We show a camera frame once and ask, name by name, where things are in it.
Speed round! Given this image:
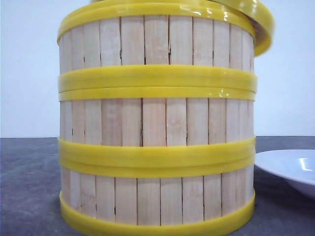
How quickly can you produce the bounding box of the white ceramic plate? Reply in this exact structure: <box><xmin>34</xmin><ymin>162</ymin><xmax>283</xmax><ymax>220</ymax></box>
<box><xmin>255</xmin><ymin>149</ymin><xmax>315</xmax><ymax>199</ymax></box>

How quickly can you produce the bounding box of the woven bamboo steamer lid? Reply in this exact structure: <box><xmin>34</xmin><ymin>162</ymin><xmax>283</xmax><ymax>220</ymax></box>
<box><xmin>88</xmin><ymin>0</ymin><xmax>276</xmax><ymax>58</ymax></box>

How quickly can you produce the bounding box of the single-bun bamboo steamer basket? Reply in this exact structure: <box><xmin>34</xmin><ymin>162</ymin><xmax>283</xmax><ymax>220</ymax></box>
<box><xmin>57</xmin><ymin>1</ymin><xmax>256</xmax><ymax>101</ymax></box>

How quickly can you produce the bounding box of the three-bun bamboo steamer basket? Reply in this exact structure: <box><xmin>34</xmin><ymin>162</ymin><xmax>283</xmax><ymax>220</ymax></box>
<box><xmin>59</xmin><ymin>98</ymin><xmax>255</xmax><ymax>169</ymax></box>

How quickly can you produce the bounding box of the bottom bamboo steamer basket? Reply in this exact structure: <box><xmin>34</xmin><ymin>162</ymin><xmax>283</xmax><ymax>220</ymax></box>
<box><xmin>59</xmin><ymin>148</ymin><xmax>255</xmax><ymax>236</ymax></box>

